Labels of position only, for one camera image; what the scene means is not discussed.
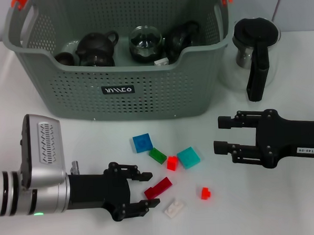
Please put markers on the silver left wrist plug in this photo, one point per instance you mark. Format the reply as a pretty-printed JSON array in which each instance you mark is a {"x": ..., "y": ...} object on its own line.
[{"x": 75, "y": 167}]

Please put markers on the grey perforated storage bin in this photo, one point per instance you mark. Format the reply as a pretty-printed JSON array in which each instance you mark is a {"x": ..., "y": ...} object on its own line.
[{"x": 145, "y": 102}]

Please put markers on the red wedge building block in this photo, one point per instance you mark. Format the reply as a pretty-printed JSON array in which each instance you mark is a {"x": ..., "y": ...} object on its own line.
[{"x": 172, "y": 164}]

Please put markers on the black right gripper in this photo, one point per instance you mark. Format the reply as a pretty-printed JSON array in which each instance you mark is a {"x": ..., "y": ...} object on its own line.
[{"x": 289, "y": 137}]

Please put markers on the small red building block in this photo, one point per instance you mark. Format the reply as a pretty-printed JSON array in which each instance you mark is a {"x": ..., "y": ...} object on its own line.
[{"x": 205, "y": 193}]

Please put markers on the white building block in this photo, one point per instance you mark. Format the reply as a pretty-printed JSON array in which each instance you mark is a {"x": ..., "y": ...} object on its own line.
[
  {"x": 175, "y": 208},
  {"x": 161, "y": 61}
]

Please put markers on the dark red long block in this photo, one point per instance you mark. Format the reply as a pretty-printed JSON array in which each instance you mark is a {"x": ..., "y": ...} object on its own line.
[{"x": 158, "y": 188}]

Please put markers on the blue square building block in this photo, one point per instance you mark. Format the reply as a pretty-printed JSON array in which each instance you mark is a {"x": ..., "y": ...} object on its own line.
[{"x": 142, "y": 143}]

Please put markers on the teal building block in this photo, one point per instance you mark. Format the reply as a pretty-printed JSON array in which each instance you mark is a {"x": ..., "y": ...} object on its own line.
[{"x": 188, "y": 158}]

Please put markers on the green building block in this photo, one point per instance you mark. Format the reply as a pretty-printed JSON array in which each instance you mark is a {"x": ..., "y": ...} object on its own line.
[{"x": 157, "y": 155}]

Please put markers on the black clay teapot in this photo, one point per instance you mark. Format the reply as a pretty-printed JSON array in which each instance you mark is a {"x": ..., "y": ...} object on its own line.
[{"x": 95, "y": 44}]

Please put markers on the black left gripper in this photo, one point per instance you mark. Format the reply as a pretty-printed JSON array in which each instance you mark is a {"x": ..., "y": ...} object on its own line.
[{"x": 97, "y": 190}]

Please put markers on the small black clay cup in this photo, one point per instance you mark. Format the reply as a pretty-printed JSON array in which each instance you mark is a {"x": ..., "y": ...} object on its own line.
[{"x": 64, "y": 59}]

